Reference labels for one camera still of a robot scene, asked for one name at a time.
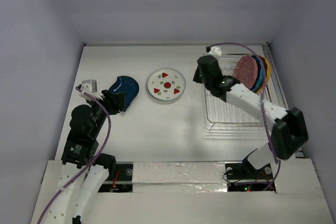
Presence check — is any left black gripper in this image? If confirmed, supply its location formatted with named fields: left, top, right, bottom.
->
left=87, top=89, right=125, bottom=136

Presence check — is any dark blue plate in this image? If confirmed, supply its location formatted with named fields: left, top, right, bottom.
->
left=108, top=76, right=140, bottom=112

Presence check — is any white patterned plate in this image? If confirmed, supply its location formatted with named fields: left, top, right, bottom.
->
left=146, top=68, right=186, bottom=101

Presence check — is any teal blue plate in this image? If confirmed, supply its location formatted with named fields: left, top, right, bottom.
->
left=251, top=55, right=266, bottom=93

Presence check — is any pink and cream plate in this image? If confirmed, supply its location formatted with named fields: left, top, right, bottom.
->
left=146, top=75, right=186, bottom=101

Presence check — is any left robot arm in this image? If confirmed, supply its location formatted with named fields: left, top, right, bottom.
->
left=37, top=86, right=125, bottom=223

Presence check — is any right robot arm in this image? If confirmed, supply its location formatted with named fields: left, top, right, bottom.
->
left=193, top=55, right=309, bottom=178

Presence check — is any yellow plate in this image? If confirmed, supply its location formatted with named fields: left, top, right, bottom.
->
left=255, top=56, right=271, bottom=93

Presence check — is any silver foil strip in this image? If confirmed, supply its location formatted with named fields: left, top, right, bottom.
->
left=132, top=162, right=227, bottom=194

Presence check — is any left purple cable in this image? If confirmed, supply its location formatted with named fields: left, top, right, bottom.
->
left=36, top=86, right=112, bottom=224

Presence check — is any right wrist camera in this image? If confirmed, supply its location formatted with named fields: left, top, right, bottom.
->
left=206, top=46, right=222, bottom=57

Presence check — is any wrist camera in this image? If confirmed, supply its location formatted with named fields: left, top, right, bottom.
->
left=206, top=46, right=222, bottom=57
left=76, top=79, right=101, bottom=101

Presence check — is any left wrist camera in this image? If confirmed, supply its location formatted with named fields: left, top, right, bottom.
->
left=76, top=79, right=101, bottom=101

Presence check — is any wire dish rack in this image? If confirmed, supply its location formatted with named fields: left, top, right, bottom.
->
left=204, top=54, right=264, bottom=130

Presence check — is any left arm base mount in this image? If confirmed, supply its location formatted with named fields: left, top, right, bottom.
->
left=98, top=163, right=133, bottom=193

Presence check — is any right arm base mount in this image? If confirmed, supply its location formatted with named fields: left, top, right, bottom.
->
left=223, top=163, right=274, bottom=192

